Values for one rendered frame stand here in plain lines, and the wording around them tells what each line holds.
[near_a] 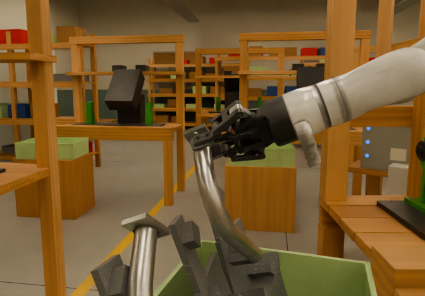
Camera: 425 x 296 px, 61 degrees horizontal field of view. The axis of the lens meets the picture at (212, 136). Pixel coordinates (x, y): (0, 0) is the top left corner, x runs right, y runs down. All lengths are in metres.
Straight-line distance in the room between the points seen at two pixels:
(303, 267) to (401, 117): 1.00
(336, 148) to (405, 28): 10.57
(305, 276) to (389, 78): 0.57
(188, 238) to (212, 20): 11.15
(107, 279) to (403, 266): 0.81
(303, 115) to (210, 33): 11.08
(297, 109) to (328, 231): 1.17
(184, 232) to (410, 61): 0.41
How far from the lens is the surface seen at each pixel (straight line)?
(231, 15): 11.58
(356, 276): 0.96
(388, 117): 1.74
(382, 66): 0.56
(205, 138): 0.57
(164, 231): 0.50
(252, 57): 8.22
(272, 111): 0.54
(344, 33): 1.58
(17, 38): 6.57
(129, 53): 12.21
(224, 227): 0.56
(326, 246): 1.70
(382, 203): 1.60
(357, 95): 0.55
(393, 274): 1.10
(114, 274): 0.49
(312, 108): 0.54
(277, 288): 0.91
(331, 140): 1.57
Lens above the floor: 1.36
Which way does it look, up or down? 8 degrees down
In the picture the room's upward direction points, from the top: straight up
